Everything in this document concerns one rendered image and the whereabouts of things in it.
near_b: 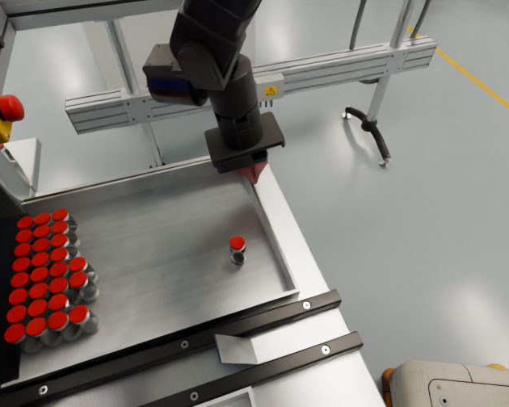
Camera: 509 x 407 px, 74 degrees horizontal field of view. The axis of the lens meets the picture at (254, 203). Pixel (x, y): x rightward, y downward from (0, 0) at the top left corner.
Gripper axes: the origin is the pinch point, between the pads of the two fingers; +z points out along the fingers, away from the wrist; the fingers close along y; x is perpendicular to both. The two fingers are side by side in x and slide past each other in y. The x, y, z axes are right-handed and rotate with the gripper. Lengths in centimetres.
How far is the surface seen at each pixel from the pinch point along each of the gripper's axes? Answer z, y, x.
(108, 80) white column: 53, 52, -142
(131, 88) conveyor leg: 29, 30, -85
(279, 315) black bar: 1.2, 2.5, 21.6
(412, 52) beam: 54, -90, -91
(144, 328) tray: 0.2, 19.2, 18.3
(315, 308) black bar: 1.9, -2.0, 21.9
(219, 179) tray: 2.4, 5.5, -4.0
